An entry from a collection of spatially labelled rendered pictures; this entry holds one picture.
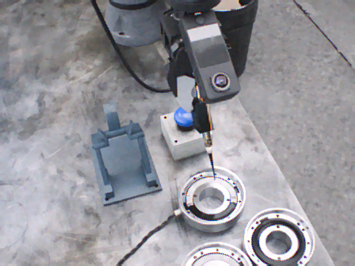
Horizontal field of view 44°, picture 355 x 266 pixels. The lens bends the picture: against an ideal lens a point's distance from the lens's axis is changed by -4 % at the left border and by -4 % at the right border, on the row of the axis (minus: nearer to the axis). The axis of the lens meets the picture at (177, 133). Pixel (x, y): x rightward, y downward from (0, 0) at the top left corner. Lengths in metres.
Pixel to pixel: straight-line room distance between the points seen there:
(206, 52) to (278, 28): 1.82
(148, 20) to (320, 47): 1.43
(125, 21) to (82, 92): 0.18
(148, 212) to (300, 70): 1.52
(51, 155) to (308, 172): 1.16
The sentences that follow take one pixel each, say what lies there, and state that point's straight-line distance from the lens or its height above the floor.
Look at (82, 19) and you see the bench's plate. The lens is 1.11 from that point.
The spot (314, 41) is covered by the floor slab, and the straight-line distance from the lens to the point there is 2.33.
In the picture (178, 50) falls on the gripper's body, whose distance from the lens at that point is 0.59.
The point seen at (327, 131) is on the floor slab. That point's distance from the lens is 1.93.
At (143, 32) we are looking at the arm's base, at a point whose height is 0.83.
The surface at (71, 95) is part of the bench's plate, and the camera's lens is 0.93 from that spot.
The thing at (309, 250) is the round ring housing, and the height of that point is 0.83.
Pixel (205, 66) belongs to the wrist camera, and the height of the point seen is 1.07.
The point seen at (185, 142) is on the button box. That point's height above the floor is 0.84.
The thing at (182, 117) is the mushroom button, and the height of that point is 0.87.
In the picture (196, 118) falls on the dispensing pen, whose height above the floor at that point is 0.93.
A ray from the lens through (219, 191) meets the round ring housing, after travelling 0.73.
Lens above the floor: 1.45
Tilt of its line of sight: 51 degrees down
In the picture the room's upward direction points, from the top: 3 degrees counter-clockwise
